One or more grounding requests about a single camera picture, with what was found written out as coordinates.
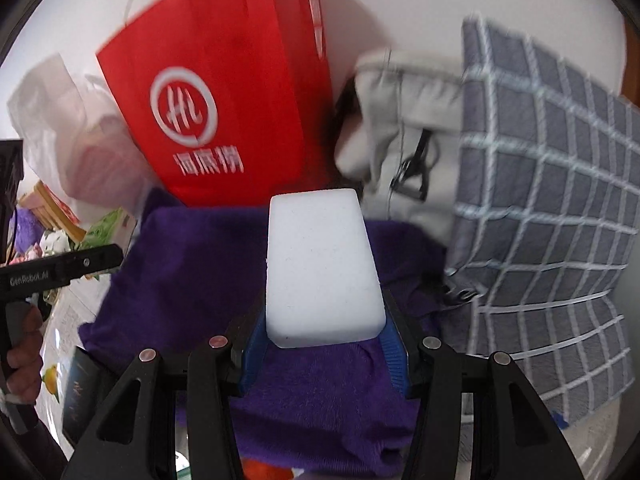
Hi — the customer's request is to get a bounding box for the grey checked cushion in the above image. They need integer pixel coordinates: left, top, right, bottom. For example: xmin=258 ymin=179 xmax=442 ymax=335
xmin=440 ymin=16 xmax=639 ymax=427

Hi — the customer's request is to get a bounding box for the wooden bed headboard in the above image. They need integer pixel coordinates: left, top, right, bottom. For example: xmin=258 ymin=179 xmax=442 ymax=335
xmin=17 ymin=181 xmax=86 ymax=244

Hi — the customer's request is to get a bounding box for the person's left hand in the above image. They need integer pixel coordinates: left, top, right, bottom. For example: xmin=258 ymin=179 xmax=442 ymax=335
xmin=6 ymin=307 xmax=43 ymax=405

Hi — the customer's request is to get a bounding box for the white Miniso plastic bag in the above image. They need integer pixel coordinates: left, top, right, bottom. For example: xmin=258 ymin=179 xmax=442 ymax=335
xmin=8 ymin=54 xmax=160 ymax=224

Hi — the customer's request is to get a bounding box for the green tissue pack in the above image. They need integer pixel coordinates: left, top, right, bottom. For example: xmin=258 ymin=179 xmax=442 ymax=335
xmin=76 ymin=208 xmax=138 ymax=256

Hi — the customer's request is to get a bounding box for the grey canvas bag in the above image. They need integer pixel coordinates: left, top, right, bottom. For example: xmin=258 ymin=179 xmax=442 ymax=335
xmin=334 ymin=49 xmax=463 ymax=245

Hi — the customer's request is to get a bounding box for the purple plush toy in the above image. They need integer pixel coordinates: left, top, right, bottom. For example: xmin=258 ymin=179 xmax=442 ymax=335
xmin=15 ymin=208 xmax=44 ymax=254

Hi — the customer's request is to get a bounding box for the red paper shopping bag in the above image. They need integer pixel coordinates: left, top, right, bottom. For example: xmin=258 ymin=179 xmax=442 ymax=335
xmin=98 ymin=0 xmax=334 ymax=207

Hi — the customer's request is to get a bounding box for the purple towel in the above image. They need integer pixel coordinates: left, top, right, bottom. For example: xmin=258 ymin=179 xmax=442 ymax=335
xmin=79 ymin=188 xmax=445 ymax=478

